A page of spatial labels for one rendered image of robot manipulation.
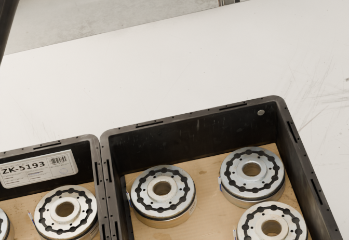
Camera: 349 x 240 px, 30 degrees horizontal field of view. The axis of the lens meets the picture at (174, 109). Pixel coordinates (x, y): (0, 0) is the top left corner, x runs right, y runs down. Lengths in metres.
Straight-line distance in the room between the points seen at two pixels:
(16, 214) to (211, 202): 0.32
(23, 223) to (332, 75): 0.71
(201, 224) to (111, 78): 0.54
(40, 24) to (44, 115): 1.46
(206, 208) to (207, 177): 0.06
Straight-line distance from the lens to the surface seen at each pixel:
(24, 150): 1.05
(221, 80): 1.41
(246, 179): 1.02
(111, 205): 0.94
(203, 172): 1.08
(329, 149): 1.28
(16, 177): 1.09
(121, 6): 2.85
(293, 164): 1.01
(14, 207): 1.12
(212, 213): 1.03
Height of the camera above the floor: 1.68
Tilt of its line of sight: 46 degrees down
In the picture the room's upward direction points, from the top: 10 degrees counter-clockwise
